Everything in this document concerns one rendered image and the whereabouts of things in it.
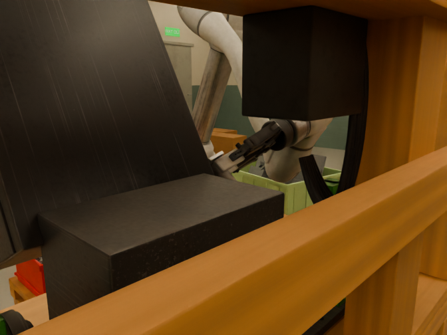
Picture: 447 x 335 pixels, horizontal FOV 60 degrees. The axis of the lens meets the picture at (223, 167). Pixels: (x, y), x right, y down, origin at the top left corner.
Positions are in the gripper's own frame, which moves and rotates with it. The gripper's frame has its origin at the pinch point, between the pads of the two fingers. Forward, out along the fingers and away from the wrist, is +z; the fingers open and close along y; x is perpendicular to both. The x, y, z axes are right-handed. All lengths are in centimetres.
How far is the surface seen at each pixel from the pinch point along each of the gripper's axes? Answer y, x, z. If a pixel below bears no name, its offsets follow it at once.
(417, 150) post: 25.1, 22.3, -12.8
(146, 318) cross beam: 38, 16, 44
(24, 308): -39, -7, 39
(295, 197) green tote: -64, 11, -71
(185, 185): 9.8, 2.0, 17.3
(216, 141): -423, -163, -373
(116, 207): 13.5, 0.7, 30.4
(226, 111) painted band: -575, -273, -593
